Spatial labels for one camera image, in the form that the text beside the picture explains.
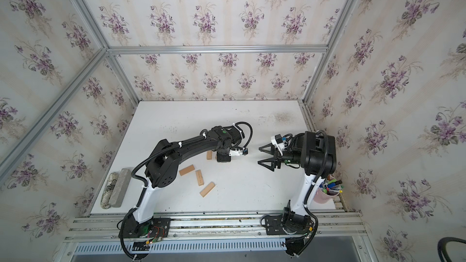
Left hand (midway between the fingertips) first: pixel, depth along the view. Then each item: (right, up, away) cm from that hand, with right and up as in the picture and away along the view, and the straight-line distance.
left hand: (224, 153), depth 92 cm
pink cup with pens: (+45, -11, -18) cm, 50 cm away
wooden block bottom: (-8, -15, -9) cm, 19 cm away
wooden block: (-12, -10, -6) cm, 17 cm away
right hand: (+19, -1, -7) cm, 21 cm away
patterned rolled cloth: (-50, -13, -15) cm, 54 cm away
